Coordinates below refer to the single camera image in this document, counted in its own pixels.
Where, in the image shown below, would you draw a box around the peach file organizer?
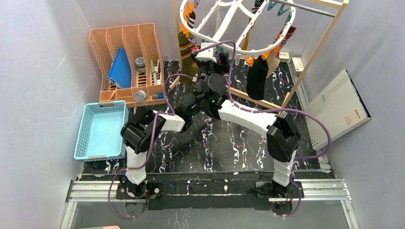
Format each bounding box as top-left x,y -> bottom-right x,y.
89,23 -> 165,108

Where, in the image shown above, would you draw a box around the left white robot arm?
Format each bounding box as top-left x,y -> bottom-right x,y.
119,94 -> 197,198

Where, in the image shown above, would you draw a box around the wooden hanging rack frame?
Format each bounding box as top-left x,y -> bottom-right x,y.
168,0 -> 350,111

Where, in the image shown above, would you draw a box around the small grey jar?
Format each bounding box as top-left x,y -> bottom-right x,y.
135,56 -> 146,73

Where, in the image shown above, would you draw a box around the black sock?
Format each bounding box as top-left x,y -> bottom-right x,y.
246,56 -> 268,100

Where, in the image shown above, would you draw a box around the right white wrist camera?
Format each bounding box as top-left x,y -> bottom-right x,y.
192,42 -> 217,63

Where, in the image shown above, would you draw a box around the green striped sock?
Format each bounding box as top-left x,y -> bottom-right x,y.
177,31 -> 199,77

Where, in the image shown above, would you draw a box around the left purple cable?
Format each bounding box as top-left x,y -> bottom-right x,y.
108,73 -> 200,220

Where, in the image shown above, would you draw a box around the light blue plastic basket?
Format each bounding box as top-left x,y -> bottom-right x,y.
74,100 -> 129,162

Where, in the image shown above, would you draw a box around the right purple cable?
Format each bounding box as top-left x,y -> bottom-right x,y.
205,40 -> 332,219

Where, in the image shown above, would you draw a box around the white round clip hanger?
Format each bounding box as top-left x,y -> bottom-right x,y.
179,0 -> 297,65

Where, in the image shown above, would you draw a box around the grey flat box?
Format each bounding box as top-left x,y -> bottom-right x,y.
304,69 -> 372,141

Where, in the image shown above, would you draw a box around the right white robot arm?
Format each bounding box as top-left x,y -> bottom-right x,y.
192,52 -> 301,199

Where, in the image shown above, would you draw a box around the purple cable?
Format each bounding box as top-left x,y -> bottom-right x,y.
205,40 -> 332,219
108,73 -> 200,220

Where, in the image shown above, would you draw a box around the metal rack rod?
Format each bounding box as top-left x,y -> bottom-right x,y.
272,0 -> 336,18

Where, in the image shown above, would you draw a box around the white power strip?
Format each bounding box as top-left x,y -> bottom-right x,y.
291,57 -> 305,76

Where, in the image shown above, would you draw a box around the small white box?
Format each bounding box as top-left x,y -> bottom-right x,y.
279,52 -> 290,63

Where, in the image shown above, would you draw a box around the maroon beige sock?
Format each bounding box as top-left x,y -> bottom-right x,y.
266,26 -> 297,78

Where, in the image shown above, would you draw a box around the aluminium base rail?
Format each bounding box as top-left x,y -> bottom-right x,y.
61,179 -> 359,229

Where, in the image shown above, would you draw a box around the orange striped-cuff sock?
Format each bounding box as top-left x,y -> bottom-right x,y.
242,0 -> 264,50

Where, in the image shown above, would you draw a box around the blue folder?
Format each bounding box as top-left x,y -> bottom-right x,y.
108,47 -> 132,89

